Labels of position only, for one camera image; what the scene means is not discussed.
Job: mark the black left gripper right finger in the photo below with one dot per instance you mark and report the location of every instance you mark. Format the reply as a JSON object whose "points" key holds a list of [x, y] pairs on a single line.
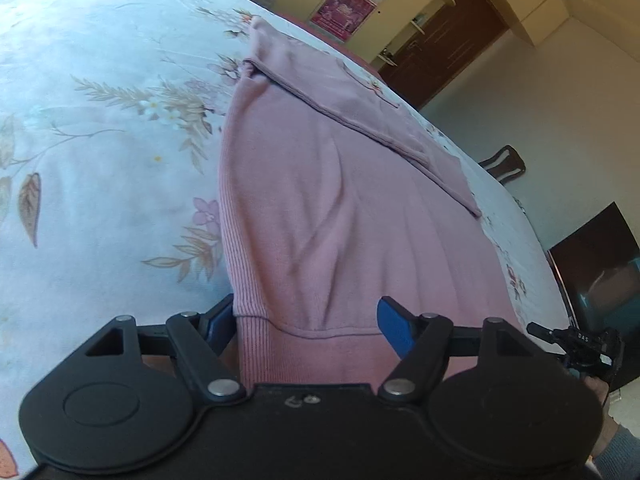
{"points": [[425, 344]]}

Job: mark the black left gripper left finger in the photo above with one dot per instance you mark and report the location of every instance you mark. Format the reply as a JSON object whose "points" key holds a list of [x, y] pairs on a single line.
{"points": [[194, 343]]}

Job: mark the pink knit sweater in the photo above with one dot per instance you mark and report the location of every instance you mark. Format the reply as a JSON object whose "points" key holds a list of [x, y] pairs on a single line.
{"points": [[332, 197]]}

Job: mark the person's right hand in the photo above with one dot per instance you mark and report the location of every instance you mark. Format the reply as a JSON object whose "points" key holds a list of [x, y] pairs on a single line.
{"points": [[609, 425]]}

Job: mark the dark glossy cabinet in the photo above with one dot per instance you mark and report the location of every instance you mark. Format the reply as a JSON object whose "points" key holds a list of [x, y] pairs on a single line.
{"points": [[598, 266]]}

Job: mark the dark wooden chair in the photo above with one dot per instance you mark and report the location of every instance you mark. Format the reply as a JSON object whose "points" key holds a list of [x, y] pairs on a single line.
{"points": [[505, 166]]}

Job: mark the white floral quilt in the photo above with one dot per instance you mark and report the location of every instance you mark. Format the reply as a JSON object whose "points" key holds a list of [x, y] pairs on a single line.
{"points": [[111, 118]]}

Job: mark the dark brown wooden door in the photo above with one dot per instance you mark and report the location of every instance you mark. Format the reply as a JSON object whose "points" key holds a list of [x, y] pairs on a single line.
{"points": [[448, 43]]}

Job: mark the lower right purple poster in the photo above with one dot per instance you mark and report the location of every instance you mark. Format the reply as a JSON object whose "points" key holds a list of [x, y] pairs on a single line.
{"points": [[340, 18]]}

